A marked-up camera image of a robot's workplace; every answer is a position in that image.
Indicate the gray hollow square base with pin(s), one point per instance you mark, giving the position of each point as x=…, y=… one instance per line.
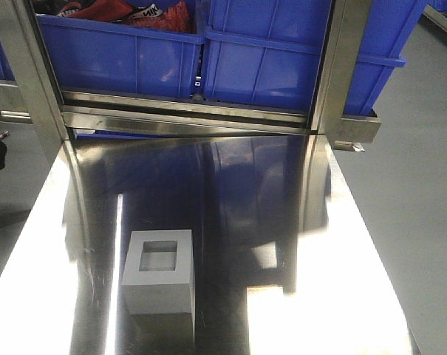
x=158, y=276

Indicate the blue plastic bin right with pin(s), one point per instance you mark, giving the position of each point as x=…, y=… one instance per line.
x=267, y=53

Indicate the blue bin with red items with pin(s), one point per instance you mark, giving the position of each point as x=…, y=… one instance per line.
x=121, y=58

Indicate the red printed bags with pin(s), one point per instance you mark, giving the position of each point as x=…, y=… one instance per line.
x=176, y=18

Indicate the stainless steel rack frame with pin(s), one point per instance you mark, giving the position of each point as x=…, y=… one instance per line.
x=35, y=97

